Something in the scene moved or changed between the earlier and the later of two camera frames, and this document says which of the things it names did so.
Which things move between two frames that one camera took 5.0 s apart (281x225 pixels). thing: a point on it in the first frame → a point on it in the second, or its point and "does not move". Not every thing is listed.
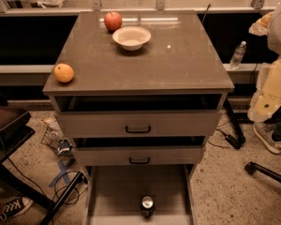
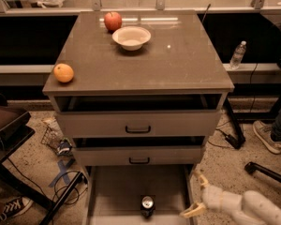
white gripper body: [280, 32] → [213, 198]
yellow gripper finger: [261, 26] → [205, 180]
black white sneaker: [13, 209] does not move
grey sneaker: [265, 132] does not move
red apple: [112, 22] does not move
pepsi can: [147, 206] does not move
